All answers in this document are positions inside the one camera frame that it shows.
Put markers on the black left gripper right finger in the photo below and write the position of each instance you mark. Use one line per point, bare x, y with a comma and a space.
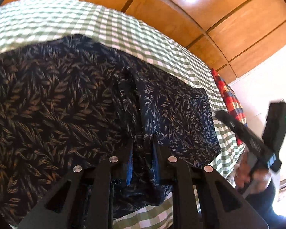
202, 198

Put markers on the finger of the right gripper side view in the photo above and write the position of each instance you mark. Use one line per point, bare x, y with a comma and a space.
226, 118

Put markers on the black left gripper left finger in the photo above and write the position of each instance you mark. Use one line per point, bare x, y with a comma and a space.
84, 199

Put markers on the dark leaf-print pants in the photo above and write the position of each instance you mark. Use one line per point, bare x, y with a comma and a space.
74, 101

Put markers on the red plaid pillow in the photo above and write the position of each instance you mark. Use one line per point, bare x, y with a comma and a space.
234, 107

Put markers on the dark right sleeve forearm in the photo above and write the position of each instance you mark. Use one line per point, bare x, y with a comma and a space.
263, 204

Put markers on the green checkered bed sheet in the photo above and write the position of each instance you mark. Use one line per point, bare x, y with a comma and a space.
27, 22

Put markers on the right hand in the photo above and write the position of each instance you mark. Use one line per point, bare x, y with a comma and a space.
261, 177

